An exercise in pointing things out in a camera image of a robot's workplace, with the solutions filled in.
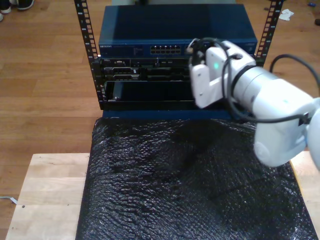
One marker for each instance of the black rack shelf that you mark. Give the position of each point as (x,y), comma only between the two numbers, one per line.
(150,95)

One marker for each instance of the black perforated rack post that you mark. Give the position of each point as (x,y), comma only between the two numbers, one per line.
(271,20)
(85,25)

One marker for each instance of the white crumpled paper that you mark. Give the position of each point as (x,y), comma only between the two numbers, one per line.
(286,15)

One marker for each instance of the black rack server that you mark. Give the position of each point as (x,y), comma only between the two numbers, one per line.
(150,72)

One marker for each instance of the black bubble mat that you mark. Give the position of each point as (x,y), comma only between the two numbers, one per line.
(150,187)

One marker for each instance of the blue base plate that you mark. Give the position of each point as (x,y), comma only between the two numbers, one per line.
(150,114)

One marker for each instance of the grey flat strip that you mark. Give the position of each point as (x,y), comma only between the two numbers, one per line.
(8,198)

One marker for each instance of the small blue object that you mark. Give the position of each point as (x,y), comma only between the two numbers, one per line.
(311,4)

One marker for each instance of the person's dark shoe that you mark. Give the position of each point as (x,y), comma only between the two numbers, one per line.
(25,3)

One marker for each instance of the blue network switch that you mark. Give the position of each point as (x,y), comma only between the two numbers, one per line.
(150,25)

